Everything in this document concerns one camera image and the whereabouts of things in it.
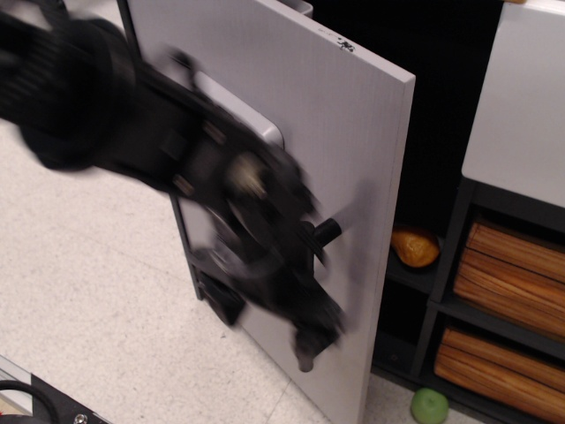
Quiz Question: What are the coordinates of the upper wooden striped basket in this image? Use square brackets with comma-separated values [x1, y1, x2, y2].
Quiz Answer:
[453, 219, 564, 342]

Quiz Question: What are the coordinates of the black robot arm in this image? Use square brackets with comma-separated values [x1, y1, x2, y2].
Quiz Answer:
[1, 2, 343, 372]

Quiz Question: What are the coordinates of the green toy apple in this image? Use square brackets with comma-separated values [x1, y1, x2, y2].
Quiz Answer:
[411, 388, 449, 424]

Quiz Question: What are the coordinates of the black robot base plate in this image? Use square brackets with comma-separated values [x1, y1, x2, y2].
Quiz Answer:
[0, 373, 111, 424]

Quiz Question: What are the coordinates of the lower wooden striped basket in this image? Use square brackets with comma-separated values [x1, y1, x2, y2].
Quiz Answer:
[434, 328, 564, 423]

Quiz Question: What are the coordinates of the dark grey fridge cabinet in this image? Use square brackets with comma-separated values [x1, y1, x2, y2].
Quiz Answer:
[115, 0, 565, 424]

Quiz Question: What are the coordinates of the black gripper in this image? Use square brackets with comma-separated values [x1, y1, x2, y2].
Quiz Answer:
[193, 221, 343, 372]

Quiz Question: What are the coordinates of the toy chicken drumstick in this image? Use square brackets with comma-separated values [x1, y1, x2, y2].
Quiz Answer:
[390, 225, 441, 269]

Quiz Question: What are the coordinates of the wooden striped basket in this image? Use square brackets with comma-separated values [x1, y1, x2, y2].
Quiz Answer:
[434, 328, 564, 423]
[453, 219, 564, 342]

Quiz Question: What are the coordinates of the white sink front panel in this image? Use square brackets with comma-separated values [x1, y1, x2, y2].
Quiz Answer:
[462, 1, 564, 207]

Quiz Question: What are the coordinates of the grey door shelf bin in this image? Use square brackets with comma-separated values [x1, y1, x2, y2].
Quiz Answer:
[279, 0, 313, 19]

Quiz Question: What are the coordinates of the grey toy fridge door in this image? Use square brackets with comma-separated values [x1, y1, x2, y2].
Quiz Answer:
[127, 1, 415, 423]

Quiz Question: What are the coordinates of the black bar door handle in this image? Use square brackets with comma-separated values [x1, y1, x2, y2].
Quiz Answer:
[298, 218, 342, 265]

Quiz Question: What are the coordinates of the grey water dispenser panel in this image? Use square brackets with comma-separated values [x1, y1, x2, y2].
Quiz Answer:
[195, 71, 284, 148]

